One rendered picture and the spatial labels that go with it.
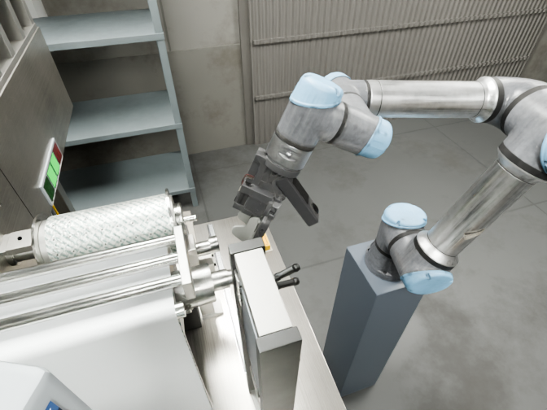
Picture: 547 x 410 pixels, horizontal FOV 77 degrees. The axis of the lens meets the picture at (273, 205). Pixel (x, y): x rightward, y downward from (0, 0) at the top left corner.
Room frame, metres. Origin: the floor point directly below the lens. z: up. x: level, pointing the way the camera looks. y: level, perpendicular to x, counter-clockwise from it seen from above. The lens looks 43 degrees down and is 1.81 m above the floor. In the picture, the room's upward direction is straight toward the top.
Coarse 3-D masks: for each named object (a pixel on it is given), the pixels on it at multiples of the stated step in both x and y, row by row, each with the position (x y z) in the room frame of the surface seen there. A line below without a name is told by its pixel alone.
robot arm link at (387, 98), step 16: (336, 80) 0.67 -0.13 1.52; (352, 80) 0.67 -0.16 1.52; (368, 80) 0.68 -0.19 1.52; (384, 80) 0.69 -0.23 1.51; (480, 80) 0.71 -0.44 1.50; (496, 80) 0.69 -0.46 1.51; (512, 80) 0.69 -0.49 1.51; (528, 80) 0.68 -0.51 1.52; (368, 96) 0.64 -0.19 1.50; (384, 96) 0.64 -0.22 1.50; (400, 96) 0.64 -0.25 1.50; (416, 96) 0.65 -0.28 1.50; (432, 96) 0.65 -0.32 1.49; (448, 96) 0.66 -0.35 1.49; (464, 96) 0.66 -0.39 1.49; (480, 96) 0.66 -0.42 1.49; (496, 96) 0.66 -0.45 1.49; (512, 96) 0.65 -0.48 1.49; (384, 112) 0.64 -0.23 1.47; (400, 112) 0.64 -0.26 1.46; (416, 112) 0.64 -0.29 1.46; (432, 112) 0.65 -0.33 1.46; (448, 112) 0.65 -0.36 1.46; (464, 112) 0.65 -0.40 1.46; (480, 112) 0.66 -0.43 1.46; (496, 112) 0.65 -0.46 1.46
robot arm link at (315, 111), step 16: (304, 80) 0.52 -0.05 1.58; (320, 80) 0.52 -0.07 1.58; (304, 96) 0.51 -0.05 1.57; (320, 96) 0.50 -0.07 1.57; (336, 96) 0.50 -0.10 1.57; (288, 112) 0.51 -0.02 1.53; (304, 112) 0.49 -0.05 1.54; (320, 112) 0.49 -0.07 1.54; (336, 112) 0.51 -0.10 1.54; (288, 128) 0.50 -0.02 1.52; (304, 128) 0.49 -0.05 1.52; (320, 128) 0.49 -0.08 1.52; (336, 128) 0.49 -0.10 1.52; (288, 144) 0.48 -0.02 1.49; (304, 144) 0.48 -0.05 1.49
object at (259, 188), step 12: (264, 156) 0.50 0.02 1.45; (252, 168) 0.51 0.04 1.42; (264, 168) 0.49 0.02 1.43; (276, 168) 0.48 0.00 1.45; (252, 180) 0.50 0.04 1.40; (264, 180) 0.49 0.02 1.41; (276, 180) 0.49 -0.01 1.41; (240, 192) 0.47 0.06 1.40; (252, 192) 0.47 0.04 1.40; (264, 192) 0.48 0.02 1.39; (276, 192) 0.48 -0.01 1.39; (240, 204) 0.47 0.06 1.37; (252, 204) 0.47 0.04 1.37; (264, 204) 0.47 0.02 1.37; (276, 204) 0.46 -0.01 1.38
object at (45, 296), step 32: (96, 256) 0.28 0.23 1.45; (128, 256) 0.29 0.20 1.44; (160, 256) 0.28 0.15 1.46; (0, 288) 0.24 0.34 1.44; (32, 288) 0.23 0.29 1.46; (64, 288) 0.23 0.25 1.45; (96, 288) 0.24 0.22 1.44; (128, 288) 0.23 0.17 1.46; (160, 288) 0.23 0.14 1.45; (192, 288) 0.24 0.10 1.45; (0, 320) 0.19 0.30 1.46; (32, 320) 0.19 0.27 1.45; (64, 320) 0.20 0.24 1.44
